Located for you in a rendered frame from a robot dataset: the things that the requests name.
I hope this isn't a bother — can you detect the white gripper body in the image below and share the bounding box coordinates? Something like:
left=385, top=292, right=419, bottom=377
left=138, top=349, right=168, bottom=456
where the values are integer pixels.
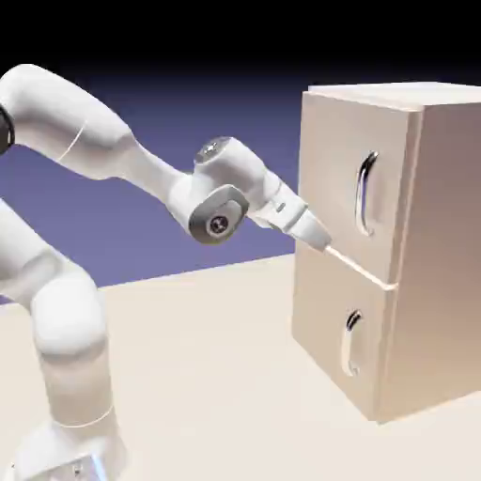
left=288, top=207, right=333, bottom=252

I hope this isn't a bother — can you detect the tall light wood cabinet door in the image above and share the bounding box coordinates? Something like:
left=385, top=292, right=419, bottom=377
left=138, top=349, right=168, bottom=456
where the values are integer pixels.
left=295, top=91, right=425, bottom=284

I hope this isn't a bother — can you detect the short light wood cabinet door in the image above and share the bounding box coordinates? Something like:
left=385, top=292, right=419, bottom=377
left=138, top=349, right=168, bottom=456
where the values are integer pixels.
left=291, top=240, right=399, bottom=425

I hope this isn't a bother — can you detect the light wood cabinet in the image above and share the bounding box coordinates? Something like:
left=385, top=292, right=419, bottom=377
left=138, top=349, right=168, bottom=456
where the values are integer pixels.
left=291, top=82, right=481, bottom=426

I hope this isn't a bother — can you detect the short curved metal handle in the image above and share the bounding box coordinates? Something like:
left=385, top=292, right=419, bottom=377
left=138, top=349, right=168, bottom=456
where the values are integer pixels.
left=340, top=309, right=364, bottom=378

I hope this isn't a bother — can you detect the long curved metal handle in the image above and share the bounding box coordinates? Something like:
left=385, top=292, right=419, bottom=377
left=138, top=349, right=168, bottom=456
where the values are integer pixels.
left=354, top=150, right=380, bottom=238

